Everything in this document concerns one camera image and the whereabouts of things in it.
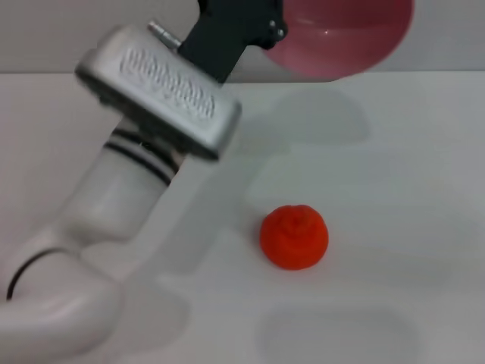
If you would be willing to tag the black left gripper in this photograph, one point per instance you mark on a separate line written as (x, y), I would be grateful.
(219, 41)

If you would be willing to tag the pink plastic bowl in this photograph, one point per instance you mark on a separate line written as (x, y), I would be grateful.
(341, 38)

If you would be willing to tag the orange toy fruit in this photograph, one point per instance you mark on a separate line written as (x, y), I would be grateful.
(293, 239)

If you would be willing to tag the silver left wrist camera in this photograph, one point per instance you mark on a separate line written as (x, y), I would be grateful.
(163, 91)

